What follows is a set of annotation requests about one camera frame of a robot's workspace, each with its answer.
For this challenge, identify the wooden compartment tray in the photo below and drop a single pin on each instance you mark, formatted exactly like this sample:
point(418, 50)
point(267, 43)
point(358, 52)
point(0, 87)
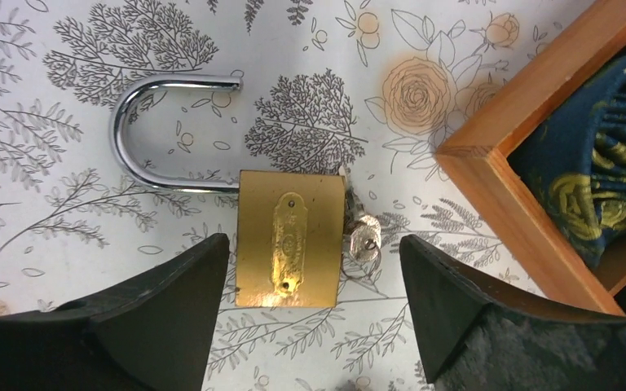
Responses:
point(476, 159)

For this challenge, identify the label padlock keys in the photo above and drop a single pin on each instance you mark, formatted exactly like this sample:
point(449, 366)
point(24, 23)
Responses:
point(361, 231)

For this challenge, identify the rolled blue yellow tie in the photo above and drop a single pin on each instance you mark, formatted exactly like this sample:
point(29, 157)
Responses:
point(574, 163)

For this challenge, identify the brass padlock with label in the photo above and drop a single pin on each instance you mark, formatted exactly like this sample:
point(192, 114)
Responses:
point(289, 226)

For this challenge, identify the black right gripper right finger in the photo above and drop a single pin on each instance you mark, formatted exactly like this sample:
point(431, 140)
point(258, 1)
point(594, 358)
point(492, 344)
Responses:
point(477, 332)

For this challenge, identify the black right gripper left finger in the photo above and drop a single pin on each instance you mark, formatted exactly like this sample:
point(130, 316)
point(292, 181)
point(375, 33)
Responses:
point(150, 332)

